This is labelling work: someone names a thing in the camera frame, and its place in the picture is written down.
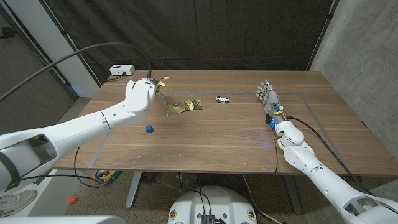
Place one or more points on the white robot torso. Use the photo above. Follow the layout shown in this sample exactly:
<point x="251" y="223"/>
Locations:
<point x="217" y="202"/>

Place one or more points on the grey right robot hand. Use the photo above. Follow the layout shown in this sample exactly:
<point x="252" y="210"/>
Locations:
<point x="272" y="101"/>

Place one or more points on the white sneaker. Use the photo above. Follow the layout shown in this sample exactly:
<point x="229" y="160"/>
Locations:
<point x="15" y="200"/>

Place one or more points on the black backdrop stand pole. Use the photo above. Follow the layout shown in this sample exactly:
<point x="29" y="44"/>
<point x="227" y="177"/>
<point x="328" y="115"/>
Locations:
<point x="63" y="31"/>
<point x="324" y="31"/>

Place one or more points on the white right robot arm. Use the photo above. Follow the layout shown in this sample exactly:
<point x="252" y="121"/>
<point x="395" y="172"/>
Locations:
<point x="326" y="180"/>

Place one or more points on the small blue block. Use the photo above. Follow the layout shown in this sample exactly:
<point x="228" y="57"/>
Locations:
<point x="149" y="129"/>

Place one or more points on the white power strip box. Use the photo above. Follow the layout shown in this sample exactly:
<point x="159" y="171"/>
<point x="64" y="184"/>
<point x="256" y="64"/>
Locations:
<point x="121" y="69"/>

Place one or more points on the grey finned torso module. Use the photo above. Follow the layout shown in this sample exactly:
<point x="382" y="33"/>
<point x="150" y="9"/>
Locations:
<point x="207" y="219"/>

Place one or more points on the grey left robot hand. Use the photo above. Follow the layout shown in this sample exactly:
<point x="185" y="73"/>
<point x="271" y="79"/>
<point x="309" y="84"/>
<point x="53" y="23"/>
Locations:
<point x="156" y="88"/>

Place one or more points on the gold foil envelope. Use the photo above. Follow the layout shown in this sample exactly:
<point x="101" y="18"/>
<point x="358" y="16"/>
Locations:
<point x="183" y="106"/>

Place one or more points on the small black fan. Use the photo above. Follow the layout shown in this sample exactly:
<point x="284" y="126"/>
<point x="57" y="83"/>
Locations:
<point x="150" y="177"/>

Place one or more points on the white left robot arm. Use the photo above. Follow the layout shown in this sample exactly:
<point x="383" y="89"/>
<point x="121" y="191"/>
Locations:
<point x="77" y="130"/>

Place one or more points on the teal and orange toy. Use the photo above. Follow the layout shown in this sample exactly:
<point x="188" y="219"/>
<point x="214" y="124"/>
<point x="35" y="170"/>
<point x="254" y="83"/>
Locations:
<point x="107" y="177"/>

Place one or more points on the white toy car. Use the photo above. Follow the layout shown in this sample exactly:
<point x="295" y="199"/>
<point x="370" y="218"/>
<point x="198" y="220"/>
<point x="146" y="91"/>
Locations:
<point x="222" y="99"/>

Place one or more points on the black backdrop curtain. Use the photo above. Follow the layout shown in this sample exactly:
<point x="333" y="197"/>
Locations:
<point x="248" y="31"/>

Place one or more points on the grey table leg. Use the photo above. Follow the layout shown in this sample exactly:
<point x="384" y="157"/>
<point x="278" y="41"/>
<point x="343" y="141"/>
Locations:
<point x="293" y="196"/>
<point x="133" y="189"/>

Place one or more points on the small orange ball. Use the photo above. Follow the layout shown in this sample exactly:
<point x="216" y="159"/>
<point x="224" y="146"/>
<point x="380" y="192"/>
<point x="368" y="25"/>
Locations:
<point x="73" y="199"/>

